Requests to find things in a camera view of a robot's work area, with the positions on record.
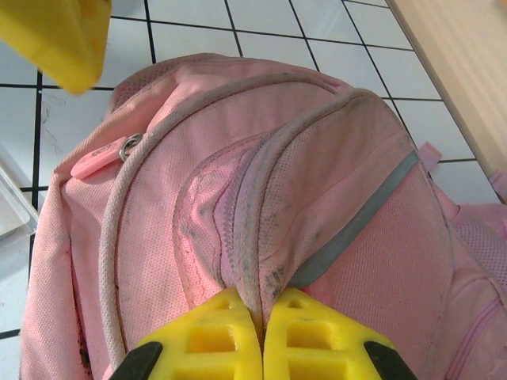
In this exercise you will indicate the pink backpack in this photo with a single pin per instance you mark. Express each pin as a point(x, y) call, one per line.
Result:
point(237, 178)

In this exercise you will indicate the white tube with red label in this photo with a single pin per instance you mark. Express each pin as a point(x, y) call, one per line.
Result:
point(14, 206)

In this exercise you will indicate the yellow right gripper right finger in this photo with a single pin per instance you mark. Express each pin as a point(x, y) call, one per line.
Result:
point(313, 344)

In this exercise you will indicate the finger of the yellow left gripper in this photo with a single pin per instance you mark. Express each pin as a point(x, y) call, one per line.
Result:
point(59, 35)

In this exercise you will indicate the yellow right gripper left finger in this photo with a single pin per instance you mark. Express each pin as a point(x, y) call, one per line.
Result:
point(210, 344)

